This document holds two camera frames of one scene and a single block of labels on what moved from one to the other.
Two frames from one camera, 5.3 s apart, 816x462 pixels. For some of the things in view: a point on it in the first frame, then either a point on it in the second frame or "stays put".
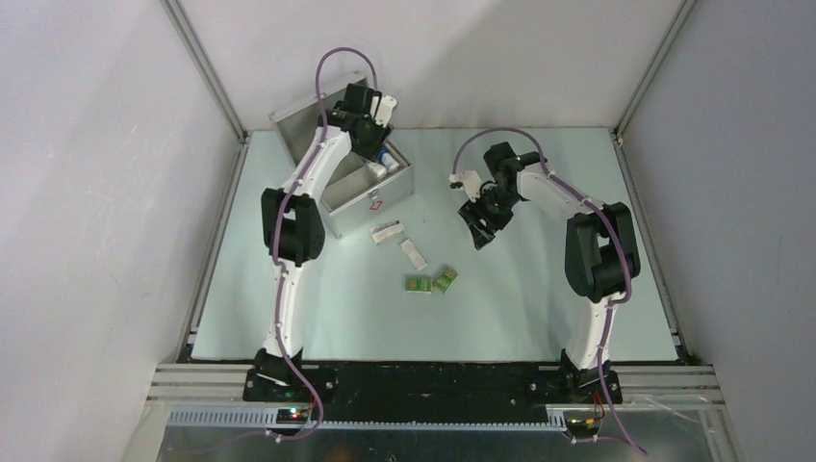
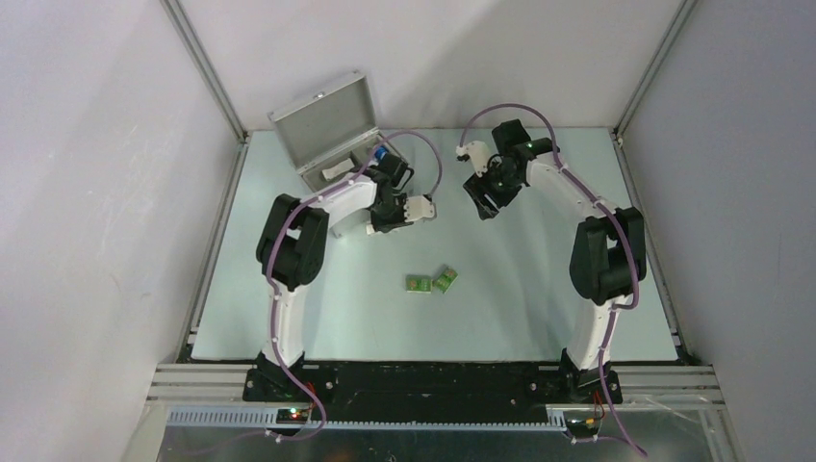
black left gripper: (380, 135) -> (398, 221)
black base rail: (430, 393) stays put
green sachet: (419, 285) stays put
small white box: (414, 255) -> (336, 168)
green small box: (444, 281) stays put
